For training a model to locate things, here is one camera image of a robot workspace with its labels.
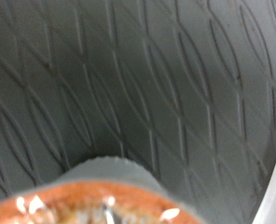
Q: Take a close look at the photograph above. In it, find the orange-lidded white coffee pod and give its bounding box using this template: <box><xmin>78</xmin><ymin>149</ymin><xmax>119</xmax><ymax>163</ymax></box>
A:
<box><xmin>0</xmin><ymin>155</ymin><xmax>207</xmax><ymax>224</ymax></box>

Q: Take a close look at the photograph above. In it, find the white two-tier turntable shelf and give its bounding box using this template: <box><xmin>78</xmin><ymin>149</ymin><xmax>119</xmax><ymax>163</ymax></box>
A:
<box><xmin>0</xmin><ymin>0</ymin><xmax>276</xmax><ymax>224</ymax></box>

